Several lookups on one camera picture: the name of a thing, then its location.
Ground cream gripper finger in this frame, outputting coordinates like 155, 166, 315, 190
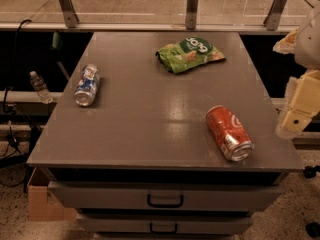
275, 107, 312, 139

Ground green rice chip bag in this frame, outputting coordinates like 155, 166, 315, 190
156, 37, 225, 74

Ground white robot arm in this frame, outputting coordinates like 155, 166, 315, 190
273, 4, 320, 139

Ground red soda can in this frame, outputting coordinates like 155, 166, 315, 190
206, 105, 254, 162

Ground grey drawer cabinet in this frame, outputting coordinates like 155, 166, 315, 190
28, 32, 302, 240

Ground lower grey drawer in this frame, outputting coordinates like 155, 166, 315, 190
77, 214, 252, 235

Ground grey drawer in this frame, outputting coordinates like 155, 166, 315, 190
49, 181, 281, 212
77, 214, 252, 235

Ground blue silver soda can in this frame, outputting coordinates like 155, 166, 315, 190
74, 64, 101, 107

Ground upper grey drawer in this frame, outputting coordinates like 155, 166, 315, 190
49, 181, 281, 212

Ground clear plastic water bottle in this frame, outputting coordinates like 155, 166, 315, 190
29, 71, 53, 104

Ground cardboard box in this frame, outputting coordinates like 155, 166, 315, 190
27, 168, 76, 222

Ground right metal railing bracket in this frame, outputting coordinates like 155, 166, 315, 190
263, 0, 287, 31

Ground metal railing bracket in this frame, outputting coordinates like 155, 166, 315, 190
263, 0, 287, 31
185, 0, 199, 30
58, 0, 79, 28

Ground middle metal railing bracket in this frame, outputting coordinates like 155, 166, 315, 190
185, 0, 199, 30

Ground left metal railing bracket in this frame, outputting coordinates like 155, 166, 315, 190
58, 0, 79, 28

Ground black cable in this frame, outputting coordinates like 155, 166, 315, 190
0, 18, 38, 188

